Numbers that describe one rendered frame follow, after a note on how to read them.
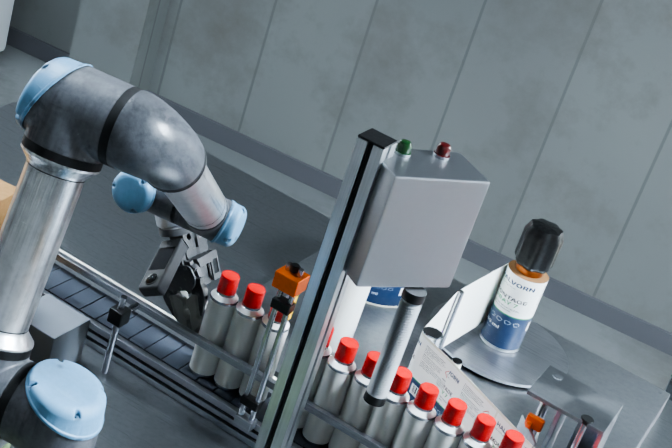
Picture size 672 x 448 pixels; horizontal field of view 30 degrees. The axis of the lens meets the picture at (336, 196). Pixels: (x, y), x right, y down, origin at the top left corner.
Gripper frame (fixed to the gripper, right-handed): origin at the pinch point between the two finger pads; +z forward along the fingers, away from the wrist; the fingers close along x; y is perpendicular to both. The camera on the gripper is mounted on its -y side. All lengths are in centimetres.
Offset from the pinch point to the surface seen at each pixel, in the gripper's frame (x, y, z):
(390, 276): -49, -14, -15
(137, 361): 9.6, -5.0, 3.3
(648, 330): 2, 276, 100
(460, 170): -59, -5, -28
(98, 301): 21.4, 1.3, -6.0
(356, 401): -32.6, -2.0, 10.8
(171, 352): 5.3, -0.4, 3.3
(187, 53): 175, 256, -28
